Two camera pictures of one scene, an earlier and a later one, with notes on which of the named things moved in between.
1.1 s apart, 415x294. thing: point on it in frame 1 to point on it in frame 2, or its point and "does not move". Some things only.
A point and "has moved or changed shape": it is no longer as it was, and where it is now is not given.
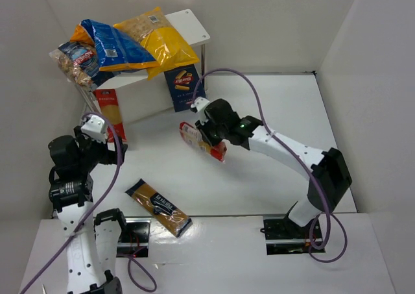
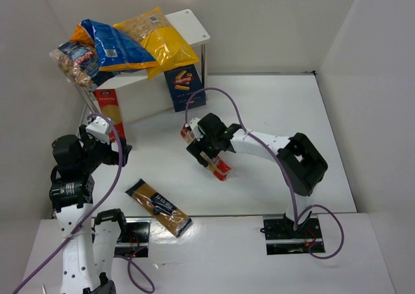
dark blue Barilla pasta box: (183, 83) does not move
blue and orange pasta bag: (115, 50) does not move
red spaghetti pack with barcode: (193, 135) has moved or changed shape
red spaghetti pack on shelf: (107, 104) does not move
